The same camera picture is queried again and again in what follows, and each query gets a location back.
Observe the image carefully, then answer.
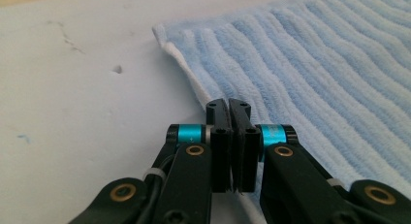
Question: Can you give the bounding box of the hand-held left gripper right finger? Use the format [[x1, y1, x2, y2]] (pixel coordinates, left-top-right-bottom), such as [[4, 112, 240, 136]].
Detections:
[[228, 98, 299, 193]]

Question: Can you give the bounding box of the light blue striped towel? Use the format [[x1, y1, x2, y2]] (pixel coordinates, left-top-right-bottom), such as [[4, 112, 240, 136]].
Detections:
[[151, 0, 411, 224]]

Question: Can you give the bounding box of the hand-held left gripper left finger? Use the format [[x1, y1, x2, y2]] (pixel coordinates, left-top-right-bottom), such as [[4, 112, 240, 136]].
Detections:
[[166, 98, 234, 193]]

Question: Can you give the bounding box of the thin black wire with tie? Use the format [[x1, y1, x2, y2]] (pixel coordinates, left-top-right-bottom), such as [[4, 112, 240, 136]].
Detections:
[[137, 154, 177, 224]]

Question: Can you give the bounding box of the white grid mat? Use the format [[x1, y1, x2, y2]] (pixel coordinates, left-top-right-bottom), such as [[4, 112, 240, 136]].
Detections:
[[0, 0, 340, 224]]

